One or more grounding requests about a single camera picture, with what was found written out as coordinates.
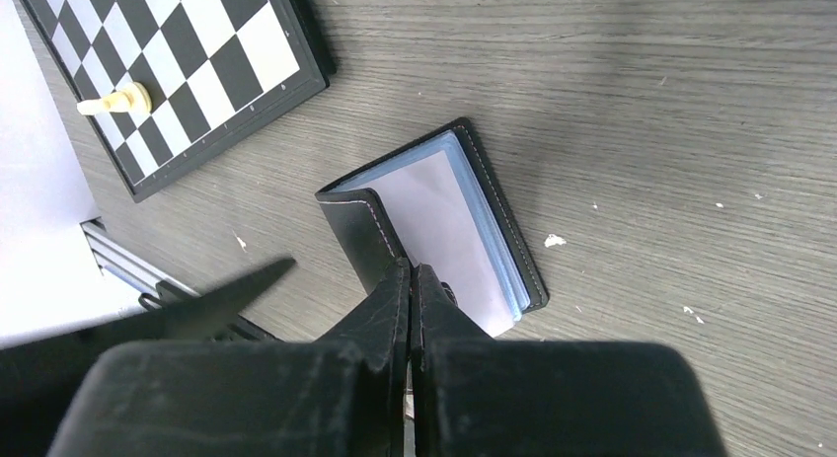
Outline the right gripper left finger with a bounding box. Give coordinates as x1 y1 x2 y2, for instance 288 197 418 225
48 259 411 456

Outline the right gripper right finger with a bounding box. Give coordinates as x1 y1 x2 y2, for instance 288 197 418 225
411 265 726 456

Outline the black white chessboard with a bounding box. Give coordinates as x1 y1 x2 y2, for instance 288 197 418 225
19 0 336 201

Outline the cream chess piece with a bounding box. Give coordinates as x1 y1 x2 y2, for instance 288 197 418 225
76 82 152 116

